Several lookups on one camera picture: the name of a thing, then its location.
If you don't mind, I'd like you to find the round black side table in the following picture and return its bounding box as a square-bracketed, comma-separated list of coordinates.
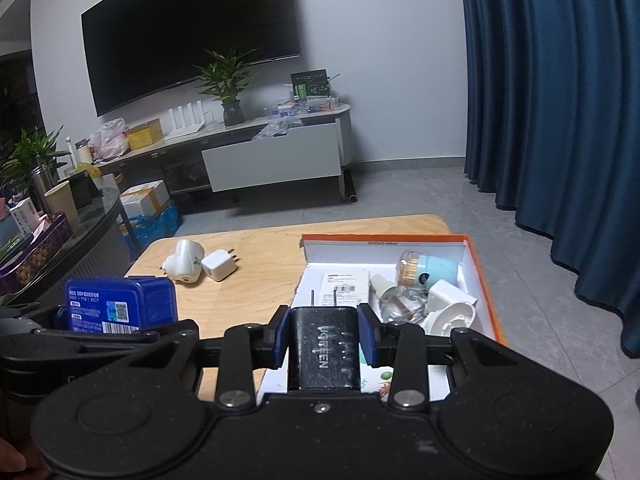
[1, 188, 131, 308]

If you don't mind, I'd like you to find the light wooden table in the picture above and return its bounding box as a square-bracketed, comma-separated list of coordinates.
[124, 212, 509, 401]

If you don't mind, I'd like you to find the blue plastic bag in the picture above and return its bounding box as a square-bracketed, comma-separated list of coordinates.
[118, 200, 182, 262]

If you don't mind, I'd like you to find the beige paper cup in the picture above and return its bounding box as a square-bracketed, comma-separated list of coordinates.
[44, 181, 78, 221]

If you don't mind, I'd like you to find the white medicine box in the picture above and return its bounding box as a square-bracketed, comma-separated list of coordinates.
[10, 197, 39, 235]

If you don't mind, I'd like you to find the person's left hand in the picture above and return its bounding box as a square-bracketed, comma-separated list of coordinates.
[0, 439, 27, 474]

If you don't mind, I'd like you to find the light blue toothpick jar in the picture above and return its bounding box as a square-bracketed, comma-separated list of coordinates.
[396, 250, 458, 290]

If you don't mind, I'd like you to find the yellow cardboard box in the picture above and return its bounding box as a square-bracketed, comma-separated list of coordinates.
[126, 118, 163, 151]

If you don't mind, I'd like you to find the black green product box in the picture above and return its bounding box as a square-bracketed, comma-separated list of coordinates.
[291, 70, 332, 101]

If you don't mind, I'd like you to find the white round plug adapter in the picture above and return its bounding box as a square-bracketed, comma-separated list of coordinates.
[160, 240, 205, 284]

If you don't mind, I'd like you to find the purple patterned tray box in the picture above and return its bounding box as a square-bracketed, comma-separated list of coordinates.
[1, 212, 73, 296]

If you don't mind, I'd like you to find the clear glass refill bottle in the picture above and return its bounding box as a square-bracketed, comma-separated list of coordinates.
[370, 274, 427, 324]

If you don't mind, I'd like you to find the steel thermos bottle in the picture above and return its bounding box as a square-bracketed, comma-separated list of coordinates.
[30, 164, 54, 214]

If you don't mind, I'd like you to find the potted plant beside table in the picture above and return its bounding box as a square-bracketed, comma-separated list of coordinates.
[1, 127, 70, 195]

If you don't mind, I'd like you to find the orange white shallow box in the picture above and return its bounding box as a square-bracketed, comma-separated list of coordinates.
[254, 231, 509, 403]

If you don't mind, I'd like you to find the dark blue curtain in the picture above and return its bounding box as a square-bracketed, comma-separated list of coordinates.
[463, 0, 639, 356]

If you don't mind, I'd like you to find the white tv console cabinet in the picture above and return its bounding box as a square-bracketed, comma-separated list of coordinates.
[99, 104, 357, 203]

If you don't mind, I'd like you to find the white wifi router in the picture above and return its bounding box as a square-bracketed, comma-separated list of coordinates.
[165, 101, 206, 140]

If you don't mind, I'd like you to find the green adhesive bandage box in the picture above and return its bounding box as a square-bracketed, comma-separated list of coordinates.
[360, 362, 394, 402]

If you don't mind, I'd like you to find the white plastic bag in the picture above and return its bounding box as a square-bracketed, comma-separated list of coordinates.
[89, 118, 129, 160]

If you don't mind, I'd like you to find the small white usb charger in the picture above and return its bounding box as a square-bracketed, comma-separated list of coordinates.
[426, 280, 477, 313]

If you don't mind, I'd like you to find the wall mounted black television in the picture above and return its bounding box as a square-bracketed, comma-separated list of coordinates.
[81, 0, 302, 116]

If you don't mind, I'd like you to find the black ugreen charger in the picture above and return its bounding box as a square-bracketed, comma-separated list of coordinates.
[288, 306, 361, 393]

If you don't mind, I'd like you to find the large white travel adapter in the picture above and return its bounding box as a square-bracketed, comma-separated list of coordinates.
[420, 302, 476, 337]

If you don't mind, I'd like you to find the white cardboard carton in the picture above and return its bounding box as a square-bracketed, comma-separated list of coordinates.
[120, 180, 169, 219]

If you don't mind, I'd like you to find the blue plastic case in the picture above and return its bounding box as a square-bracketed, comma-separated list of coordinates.
[64, 276, 178, 335]

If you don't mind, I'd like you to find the potted green plant on console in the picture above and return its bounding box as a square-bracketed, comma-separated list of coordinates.
[196, 49, 254, 127]

